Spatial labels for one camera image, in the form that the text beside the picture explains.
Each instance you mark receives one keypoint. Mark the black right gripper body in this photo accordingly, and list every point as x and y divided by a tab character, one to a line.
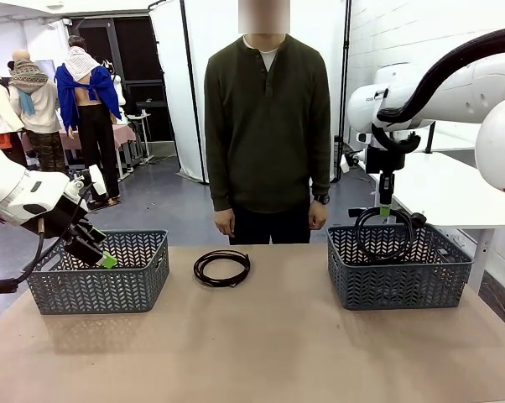
384	161

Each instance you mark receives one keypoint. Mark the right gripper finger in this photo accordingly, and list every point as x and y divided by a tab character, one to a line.
388	209
382	209

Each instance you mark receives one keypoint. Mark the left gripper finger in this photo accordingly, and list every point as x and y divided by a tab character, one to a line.
92	235
89	252

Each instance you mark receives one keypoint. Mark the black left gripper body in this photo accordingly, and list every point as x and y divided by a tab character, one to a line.
66	214

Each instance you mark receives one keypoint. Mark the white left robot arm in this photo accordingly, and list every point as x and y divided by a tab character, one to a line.
9	189

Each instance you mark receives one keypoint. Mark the person's right forearm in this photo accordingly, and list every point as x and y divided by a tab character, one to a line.
221	180

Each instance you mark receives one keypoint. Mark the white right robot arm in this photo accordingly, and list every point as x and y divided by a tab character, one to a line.
466	96

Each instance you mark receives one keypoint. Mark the person's left forearm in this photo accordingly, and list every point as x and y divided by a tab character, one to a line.
321	172

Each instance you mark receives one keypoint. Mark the person's left hand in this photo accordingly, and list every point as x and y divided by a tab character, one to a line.
318	216

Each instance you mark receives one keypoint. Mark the person's right hand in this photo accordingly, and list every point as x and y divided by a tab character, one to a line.
225	222

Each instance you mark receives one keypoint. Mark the grey plastic woven basket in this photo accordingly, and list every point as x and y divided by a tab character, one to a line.
399	285
97	289

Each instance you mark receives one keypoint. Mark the white desk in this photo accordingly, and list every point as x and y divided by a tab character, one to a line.
445	197

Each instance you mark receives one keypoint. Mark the black wristwatch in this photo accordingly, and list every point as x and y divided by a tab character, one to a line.
321	199

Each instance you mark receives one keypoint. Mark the table with pink cloth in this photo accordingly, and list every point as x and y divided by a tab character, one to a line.
124	134

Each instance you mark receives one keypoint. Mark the mannequin with patterned scarf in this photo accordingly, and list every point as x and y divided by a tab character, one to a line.
36	105

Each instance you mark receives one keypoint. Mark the small white side table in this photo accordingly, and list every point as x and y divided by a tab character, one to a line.
141	126

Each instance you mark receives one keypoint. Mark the mannequin with blue garment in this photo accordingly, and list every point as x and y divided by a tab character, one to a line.
89	96

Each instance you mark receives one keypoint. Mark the person in green sweater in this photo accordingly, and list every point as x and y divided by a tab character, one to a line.
269	126

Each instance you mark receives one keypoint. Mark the black backdrop stand pole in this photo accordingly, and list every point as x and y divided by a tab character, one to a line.
347	42
193	96

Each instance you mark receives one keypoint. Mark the white photo backdrop screen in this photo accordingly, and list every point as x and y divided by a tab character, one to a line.
219	25

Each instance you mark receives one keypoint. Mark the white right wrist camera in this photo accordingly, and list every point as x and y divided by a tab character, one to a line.
353	159

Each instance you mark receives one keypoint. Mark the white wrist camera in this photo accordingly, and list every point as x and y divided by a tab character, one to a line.
97	180
353	159

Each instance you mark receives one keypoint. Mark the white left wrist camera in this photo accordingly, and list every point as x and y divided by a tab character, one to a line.
97	180

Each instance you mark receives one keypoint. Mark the dark doorway frame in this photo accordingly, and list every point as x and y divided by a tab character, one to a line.
139	50

